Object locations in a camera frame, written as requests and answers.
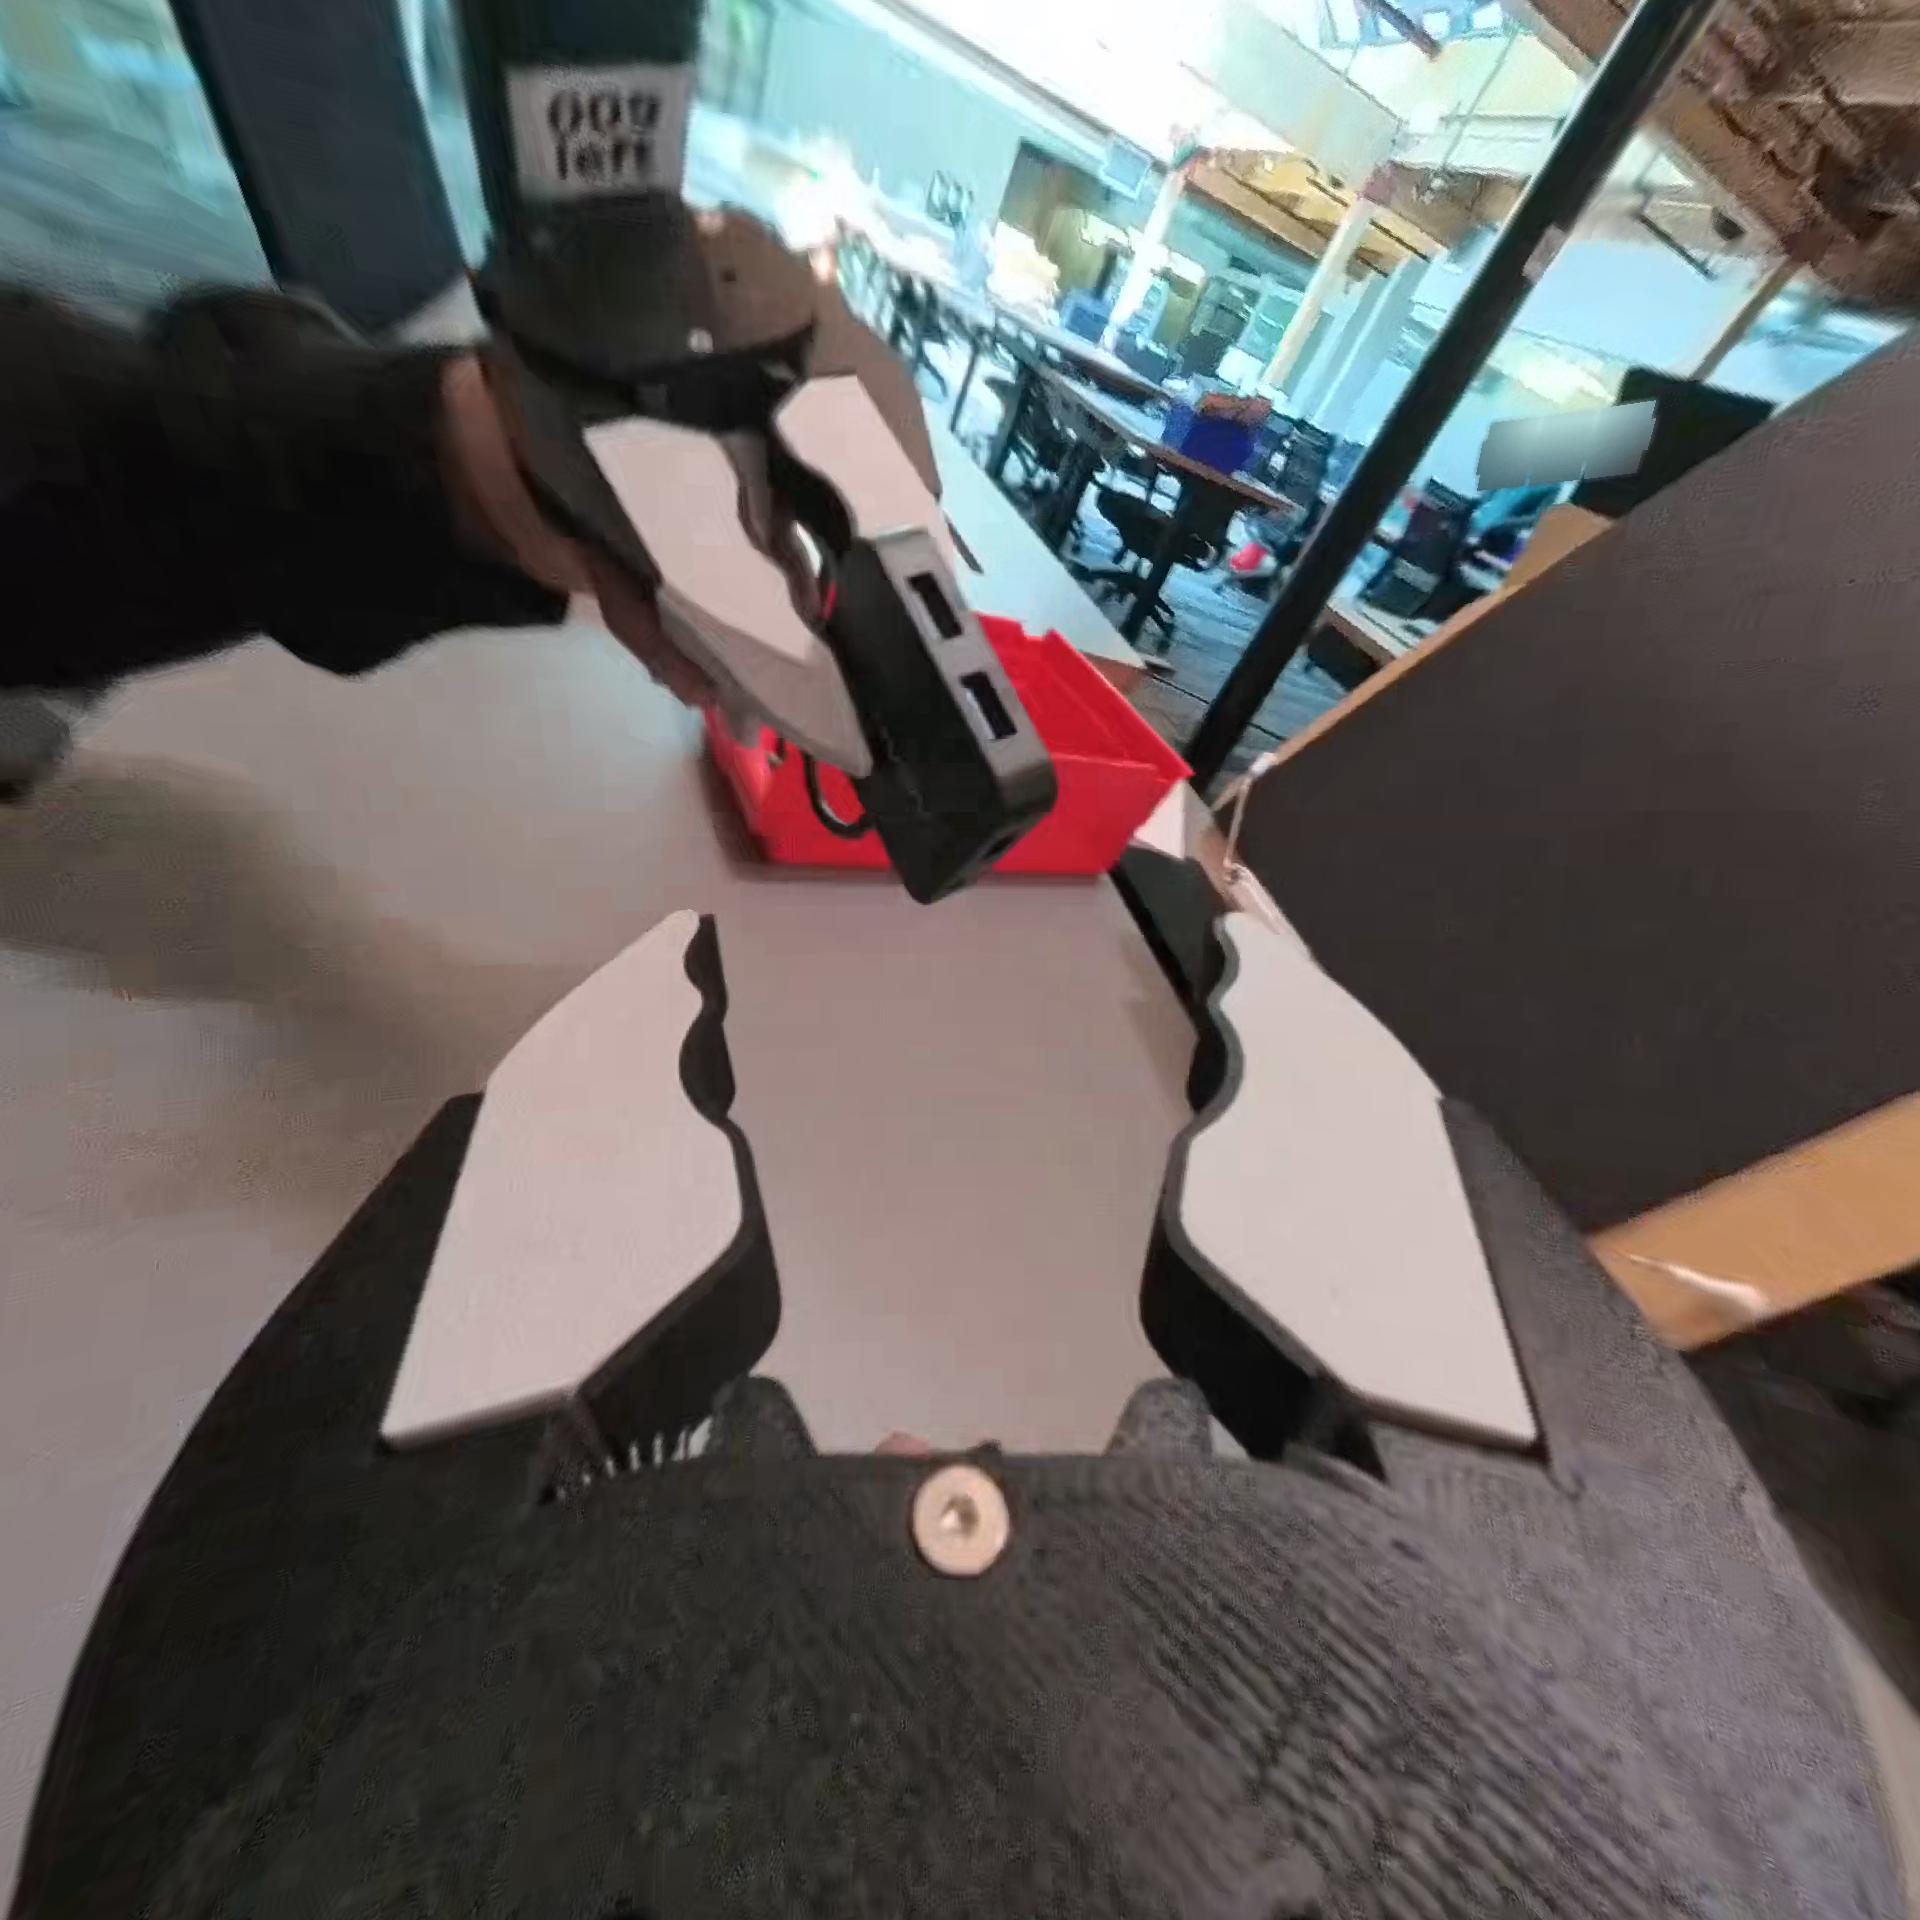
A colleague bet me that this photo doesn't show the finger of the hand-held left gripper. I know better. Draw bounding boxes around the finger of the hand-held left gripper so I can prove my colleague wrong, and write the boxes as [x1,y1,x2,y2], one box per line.
[583,416,880,776]
[774,374,974,590]

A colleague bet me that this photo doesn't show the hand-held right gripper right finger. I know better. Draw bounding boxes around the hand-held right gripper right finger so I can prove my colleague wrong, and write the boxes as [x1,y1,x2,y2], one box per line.
[1139,913,1544,1464]

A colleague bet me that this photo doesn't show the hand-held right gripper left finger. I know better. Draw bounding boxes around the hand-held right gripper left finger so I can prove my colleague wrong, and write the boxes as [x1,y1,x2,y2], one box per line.
[381,908,788,1451]

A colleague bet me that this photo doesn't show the black usb hub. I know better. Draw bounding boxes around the black usb hub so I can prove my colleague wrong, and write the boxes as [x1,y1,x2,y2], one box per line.
[822,528,1060,905]

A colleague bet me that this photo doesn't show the red plastic bin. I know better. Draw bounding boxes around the red plastic bin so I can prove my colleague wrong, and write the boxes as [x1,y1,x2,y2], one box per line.
[700,610,1195,878]

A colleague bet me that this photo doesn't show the person's left forearm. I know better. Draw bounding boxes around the person's left forearm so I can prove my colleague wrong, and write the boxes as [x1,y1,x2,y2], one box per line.
[0,282,579,693]

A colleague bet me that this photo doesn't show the person's left hand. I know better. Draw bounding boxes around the person's left hand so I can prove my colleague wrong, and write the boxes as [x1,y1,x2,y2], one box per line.
[435,353,725,710]

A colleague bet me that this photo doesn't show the wooden top table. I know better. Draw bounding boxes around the wooden top table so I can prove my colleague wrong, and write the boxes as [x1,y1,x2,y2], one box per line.
[992,322,1300,638]

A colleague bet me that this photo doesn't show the black office chair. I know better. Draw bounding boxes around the black office chair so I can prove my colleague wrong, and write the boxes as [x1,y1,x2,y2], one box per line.
[1099,486,1217,603]

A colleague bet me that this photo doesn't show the blue box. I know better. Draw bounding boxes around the blue box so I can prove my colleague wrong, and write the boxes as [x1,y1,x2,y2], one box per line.
[1163,395,1263,470]

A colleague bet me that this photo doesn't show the black foam board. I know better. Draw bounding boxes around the black foam board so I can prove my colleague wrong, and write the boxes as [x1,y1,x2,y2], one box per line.
[1201,322,1920,1352]

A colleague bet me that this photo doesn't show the dark cloth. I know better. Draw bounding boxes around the dark cloth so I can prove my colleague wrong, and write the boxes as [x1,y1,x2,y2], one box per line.
[1679,1274,1920,1694]

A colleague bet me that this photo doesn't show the black metal pole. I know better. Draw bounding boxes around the black metal pole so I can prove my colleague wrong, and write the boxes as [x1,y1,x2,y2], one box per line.
[1184,0,1719,788]

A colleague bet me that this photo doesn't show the dark window frame post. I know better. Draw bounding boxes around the dark window frame post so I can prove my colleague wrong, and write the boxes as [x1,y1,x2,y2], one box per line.
[168,0,484,339]

